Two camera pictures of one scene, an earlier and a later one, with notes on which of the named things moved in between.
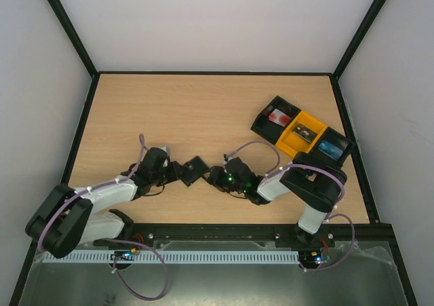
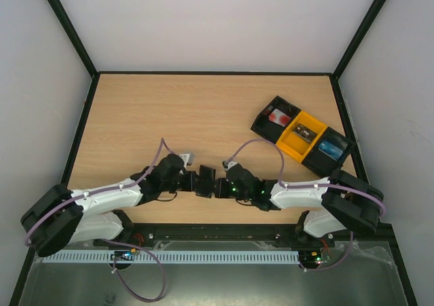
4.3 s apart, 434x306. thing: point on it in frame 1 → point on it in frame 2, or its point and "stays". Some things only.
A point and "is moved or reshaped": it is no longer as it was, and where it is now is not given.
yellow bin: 292,144 stays
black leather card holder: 192,170 is moved or reshaped
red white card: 279,117 stays
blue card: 331,150 stays
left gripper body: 161,179 → 186,186
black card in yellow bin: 304,133 stays
